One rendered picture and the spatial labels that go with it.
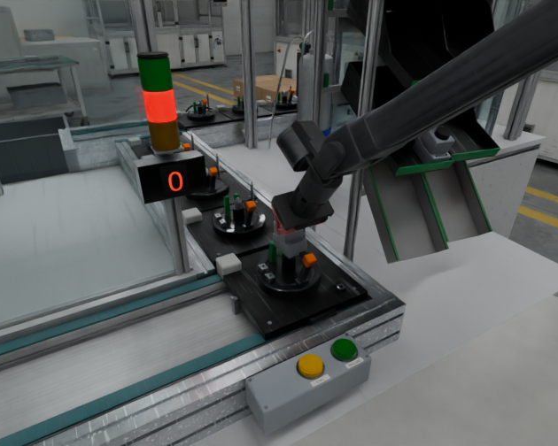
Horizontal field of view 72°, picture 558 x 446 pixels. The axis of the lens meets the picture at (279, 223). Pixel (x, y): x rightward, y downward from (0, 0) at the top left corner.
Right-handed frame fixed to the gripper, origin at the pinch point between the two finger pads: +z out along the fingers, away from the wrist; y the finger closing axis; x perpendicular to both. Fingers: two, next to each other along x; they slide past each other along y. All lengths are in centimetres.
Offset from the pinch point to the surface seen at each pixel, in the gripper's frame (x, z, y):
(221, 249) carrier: -6.5, 20.4, 8.5
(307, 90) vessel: -65, 40, -55
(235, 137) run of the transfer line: -82, 87, -39
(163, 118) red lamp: -20.9, -12.5, 18.7
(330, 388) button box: 29.5, -1.9, 7.1
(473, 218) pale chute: 11.8, 2.0, -47.9
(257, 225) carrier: -9.8, 20.7, -2.6
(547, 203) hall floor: 3, 143, -302
